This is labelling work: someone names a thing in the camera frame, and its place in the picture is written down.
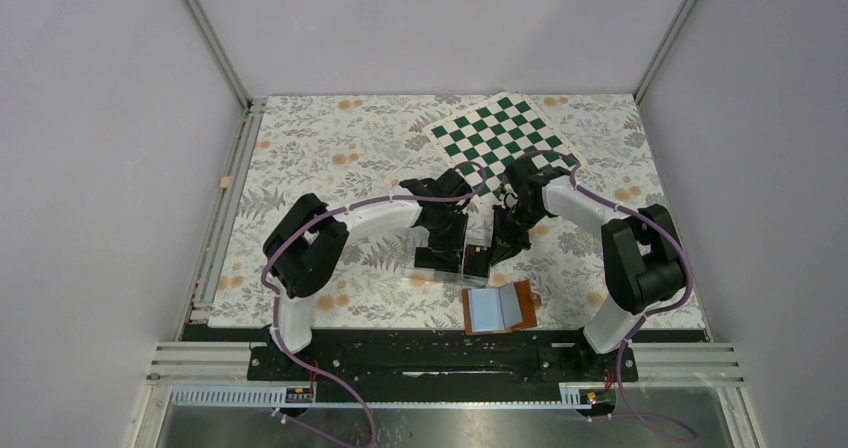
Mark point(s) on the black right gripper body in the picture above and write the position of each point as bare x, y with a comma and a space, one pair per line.
512, 227

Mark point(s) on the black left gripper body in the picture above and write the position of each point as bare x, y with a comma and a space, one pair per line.
448, 232

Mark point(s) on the brown leather card holder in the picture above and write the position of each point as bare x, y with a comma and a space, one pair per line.
500, 310

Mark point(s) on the clear acrylic card box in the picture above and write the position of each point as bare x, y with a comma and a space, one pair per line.
429, 275

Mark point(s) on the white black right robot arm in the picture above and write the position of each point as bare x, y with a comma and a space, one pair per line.
644, 264

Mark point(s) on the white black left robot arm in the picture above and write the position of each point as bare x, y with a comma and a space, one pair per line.
305, 247

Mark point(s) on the green white checkered mat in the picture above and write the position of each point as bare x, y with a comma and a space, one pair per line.
488, 136

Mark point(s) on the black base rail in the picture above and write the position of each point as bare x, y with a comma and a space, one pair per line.
408, 366

